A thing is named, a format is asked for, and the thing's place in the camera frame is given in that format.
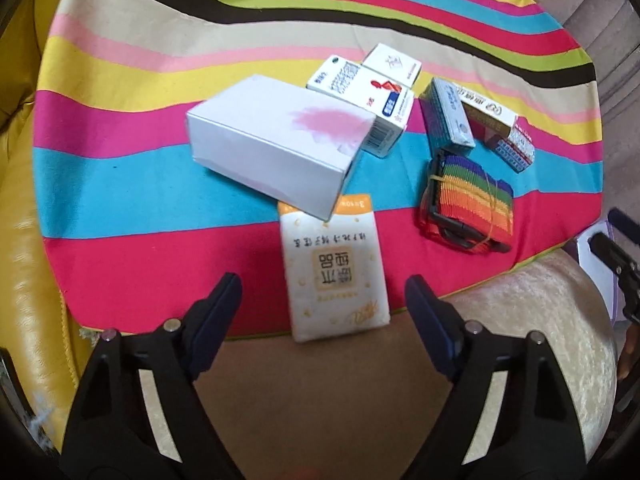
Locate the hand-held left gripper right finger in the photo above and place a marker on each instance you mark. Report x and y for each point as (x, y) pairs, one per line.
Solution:
(432, 325)

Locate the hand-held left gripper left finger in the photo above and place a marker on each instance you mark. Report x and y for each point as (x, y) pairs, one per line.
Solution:
(215, 325)

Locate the teal and white medicine box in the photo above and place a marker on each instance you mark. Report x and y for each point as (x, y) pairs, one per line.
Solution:
(452, 110)

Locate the person's right hand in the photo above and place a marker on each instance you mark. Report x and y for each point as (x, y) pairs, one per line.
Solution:
(626, 352)

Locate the yellow medicine box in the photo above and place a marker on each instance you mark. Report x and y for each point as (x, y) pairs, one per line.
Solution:
(492, 112)

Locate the white box grey logo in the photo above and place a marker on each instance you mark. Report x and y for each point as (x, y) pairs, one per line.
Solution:
(392, 62)

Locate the white medicine box red figure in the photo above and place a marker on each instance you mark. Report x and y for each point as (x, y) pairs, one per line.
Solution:
(350, 85)

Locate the foil patterned small box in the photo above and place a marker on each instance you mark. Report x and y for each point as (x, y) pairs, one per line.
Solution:
(515, 147)

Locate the white tissue pack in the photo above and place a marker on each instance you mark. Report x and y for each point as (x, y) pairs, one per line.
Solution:
(330, 270)

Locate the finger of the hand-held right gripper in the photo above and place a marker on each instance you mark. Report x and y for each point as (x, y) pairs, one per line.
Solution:
(622, 222)
(605, 250)

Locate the mauve plush blanket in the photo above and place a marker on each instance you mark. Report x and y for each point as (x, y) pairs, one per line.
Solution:
(620, 110)

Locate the yellow leather sofa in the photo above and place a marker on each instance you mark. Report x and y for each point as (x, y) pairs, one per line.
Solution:
(30, 285)

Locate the beige velvet cushion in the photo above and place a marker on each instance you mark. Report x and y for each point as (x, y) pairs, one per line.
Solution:
(525, 310)

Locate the rainbow striped cloth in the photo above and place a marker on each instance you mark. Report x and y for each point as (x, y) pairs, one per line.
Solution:
(150, 200)

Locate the large white box pink print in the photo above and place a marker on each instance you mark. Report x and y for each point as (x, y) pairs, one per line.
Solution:
(260, 135)

